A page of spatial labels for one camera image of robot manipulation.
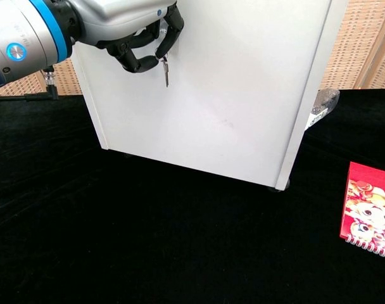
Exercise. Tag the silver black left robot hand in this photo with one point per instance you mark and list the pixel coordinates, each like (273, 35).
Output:
(116, 19)

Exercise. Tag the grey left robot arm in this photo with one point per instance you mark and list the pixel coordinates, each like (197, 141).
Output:
(21, 38)

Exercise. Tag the woven wicker folding screen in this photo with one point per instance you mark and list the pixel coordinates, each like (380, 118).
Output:
(66, 77)
(354, 41)

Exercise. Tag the white metal cabinet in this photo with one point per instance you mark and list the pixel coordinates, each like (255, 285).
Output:
(227, 95)

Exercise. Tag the clear plastic wrapped pack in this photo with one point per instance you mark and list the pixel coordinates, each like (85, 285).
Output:
(324, 103)

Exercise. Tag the red spiral desk calendar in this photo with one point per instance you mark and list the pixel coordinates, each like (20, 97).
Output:
(369, 209)

